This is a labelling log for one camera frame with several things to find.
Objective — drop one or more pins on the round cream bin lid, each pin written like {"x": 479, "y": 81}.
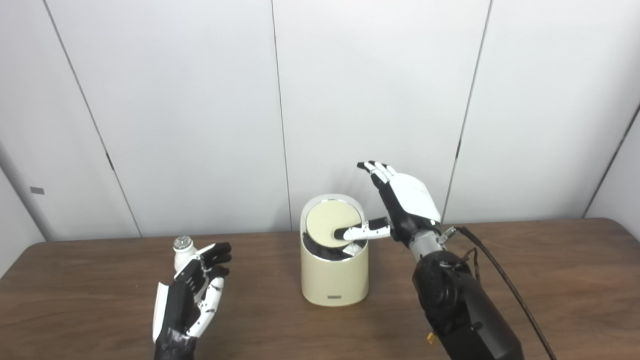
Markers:
{"x": 327, "y": 220}

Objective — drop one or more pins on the small white plastic bottle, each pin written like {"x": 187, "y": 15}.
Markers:
{"x": 182, "y": 257}

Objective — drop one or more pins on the small gray wall tag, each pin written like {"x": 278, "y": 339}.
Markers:
{"x": 37, "y": 190}

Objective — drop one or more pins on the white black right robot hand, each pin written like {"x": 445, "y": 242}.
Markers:
{"x": 412, "y": 200}

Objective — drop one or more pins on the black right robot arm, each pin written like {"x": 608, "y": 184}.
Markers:
{"x": 465, "y": 310}

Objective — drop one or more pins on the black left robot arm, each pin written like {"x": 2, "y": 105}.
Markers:
{"x": 174, "y": 349}

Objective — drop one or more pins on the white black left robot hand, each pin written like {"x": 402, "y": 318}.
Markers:
{"x": 177, "y": 305}

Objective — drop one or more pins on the cream-colored desktop bin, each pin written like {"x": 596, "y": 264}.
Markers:
{"x": 334, "y": 280}

